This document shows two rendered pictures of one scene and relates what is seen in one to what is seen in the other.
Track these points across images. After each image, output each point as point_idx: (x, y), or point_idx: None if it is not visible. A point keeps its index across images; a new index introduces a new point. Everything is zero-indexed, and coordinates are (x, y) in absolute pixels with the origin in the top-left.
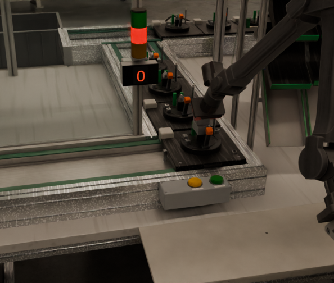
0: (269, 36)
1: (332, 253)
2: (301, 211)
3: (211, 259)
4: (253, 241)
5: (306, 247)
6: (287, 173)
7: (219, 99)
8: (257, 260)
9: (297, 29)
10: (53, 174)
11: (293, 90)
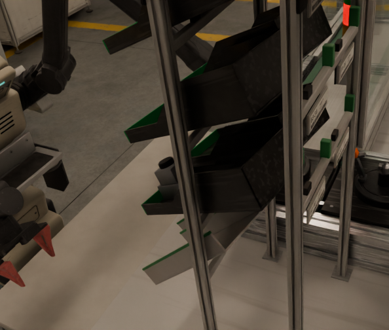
0: None
1: (89, 217)
2: (148, 236)
3: (164, 154)
4: (154, 183)
5: (112, 207)
6: (215, 273)
7: None
8: (135, 174)
9: None
10: (334, 99)
11: None
